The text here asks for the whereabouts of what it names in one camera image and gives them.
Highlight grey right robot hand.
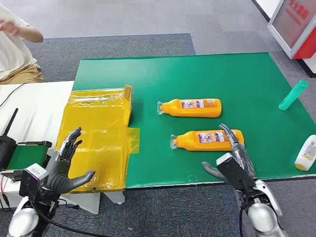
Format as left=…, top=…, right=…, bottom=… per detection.
left=201, top=123, right=256, bottom=184

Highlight person's hand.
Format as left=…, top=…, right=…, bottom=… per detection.
left=0, top=19, right=20, bottom=36

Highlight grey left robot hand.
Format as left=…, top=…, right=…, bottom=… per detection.
left=45, top=127, right=96, bottom=198

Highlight orange bottle with label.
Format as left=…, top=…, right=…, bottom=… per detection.
left=170, top=129, right=245, bottom=152
left=157, top=98, right=222, bottom=119

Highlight white bottle yellow cap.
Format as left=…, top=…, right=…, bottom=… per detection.
left=294, top=134, right=316, bottom=172

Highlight teal plastic bottle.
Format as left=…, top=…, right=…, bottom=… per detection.
left=279, top=79, right=309, bottom=111

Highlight person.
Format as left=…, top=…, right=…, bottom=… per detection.
left=0, top=3, right=44, bottom=85

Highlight small green belt conveyor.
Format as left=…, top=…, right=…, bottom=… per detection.
left=6, top=140, right=53, bottom=172

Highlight black radio with antenna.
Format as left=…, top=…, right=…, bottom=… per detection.
left=0, top=108, right=19, bottom=171

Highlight white table foot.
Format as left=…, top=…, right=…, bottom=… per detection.
left=103, top=191, right=126, bottom=205

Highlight yellow taped cardboard box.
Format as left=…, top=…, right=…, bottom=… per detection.
left=54, top=85, right=140, bottom=194

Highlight green table mat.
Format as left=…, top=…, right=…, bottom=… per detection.
left=72, top=52, right=316, bottom=190

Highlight red white display stand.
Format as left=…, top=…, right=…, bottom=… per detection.
left=267, top=0, right=316, bottom=60

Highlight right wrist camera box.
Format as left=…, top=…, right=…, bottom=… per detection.
left=216, top=153, right=256, bottom=193

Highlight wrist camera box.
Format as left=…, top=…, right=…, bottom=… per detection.
left=19, top=163, right=49, bottom=199
left=216, top=153, right=256, bottom=193

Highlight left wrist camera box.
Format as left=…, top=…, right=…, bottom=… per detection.
left=19, top=163, right=49, bottom=199

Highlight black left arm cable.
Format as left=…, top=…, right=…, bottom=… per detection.
left=29, top=199, right=112, bottom=237

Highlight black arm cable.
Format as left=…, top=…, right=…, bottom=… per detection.
left=29, top=199, right=112, bottom=237
left=238, top=204, right=248, bottom=237

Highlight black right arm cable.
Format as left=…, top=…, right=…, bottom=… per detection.
left=238, top=204, right=248, bottom=237

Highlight thin black table cable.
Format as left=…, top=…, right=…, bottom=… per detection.
left=0, top=82, right=26, bottom=109

